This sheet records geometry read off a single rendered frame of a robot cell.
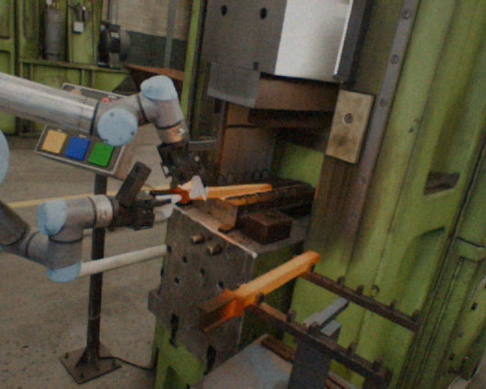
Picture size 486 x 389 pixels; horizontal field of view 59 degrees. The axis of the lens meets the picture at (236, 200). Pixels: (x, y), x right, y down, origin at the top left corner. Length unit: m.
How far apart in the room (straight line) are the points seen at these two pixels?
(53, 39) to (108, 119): 5.04
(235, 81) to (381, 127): 0.41
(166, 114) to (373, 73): 0.51
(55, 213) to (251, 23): 0.68
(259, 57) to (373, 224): 0.52
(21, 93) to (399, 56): 0.82
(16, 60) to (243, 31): 4.88
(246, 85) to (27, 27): 4.82
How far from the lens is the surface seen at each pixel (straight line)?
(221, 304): 0.77
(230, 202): 1.26
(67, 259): 1.04
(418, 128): 1.09
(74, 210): 1.01
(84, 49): 6.14
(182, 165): 1.12
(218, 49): 1.30
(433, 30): 1.11
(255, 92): 1.18
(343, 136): 1.15
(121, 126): 0.91
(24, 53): 5.86
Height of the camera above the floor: 1.40
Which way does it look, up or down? 19 degrees down
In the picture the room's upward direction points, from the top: 9 degrees clockwise
